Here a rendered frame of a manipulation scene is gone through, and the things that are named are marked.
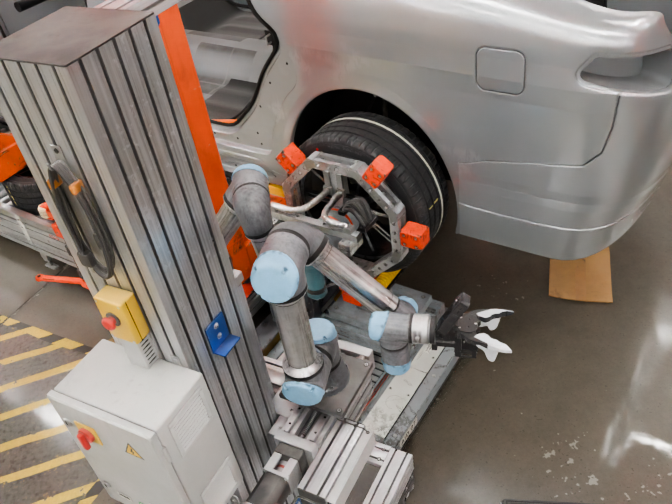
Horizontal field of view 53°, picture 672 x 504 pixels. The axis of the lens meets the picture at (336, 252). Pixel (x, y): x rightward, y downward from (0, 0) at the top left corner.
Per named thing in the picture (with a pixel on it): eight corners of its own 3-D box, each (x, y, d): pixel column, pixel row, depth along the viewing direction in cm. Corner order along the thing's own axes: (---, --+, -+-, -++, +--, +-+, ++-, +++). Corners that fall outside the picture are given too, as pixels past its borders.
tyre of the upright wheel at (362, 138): (428, 266, 305) (470, 156, 255) (403, 299, 291) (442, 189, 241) (308, 198, 323) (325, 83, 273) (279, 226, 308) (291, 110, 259)
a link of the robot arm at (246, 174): (164, 298, 229) (243, 177, 204) (167, 269, 240) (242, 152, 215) (197, 309, 234) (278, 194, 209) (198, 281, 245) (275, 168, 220)
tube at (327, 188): (334, 194, 263) (330, 171, 256) (306, 221, 251) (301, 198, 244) (297, 184, 271) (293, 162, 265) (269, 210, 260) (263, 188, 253)
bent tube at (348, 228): (378, 205, 253) (375, 182, 246) (351, 235, 241) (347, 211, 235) (338, 195, 261) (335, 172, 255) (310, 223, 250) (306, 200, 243)
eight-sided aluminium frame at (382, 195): (412, 281, 277) (403, 169, 243) (404, 291, 273) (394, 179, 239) (305, 247, 304) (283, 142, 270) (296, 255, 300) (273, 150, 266)
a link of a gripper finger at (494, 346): (511, 366, 159) (480, 349, 166) (512, 347, 156) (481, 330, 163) (503, 373, 158) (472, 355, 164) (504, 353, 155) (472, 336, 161)
